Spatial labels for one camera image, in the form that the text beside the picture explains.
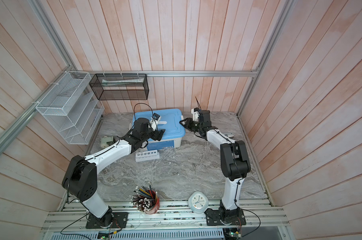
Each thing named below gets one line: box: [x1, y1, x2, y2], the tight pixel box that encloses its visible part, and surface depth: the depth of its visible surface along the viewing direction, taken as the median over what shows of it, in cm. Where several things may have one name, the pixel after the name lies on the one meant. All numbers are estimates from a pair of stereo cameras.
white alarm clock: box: [188, 191, 209, 214], surface depth 78 cm
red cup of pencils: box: [129, 181, 160, 215], surface depth 68 cm
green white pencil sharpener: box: [100, 136, 114, 149], surface depth 102 cm
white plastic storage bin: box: [141, 137, 183, 151], surface depth 95 cm
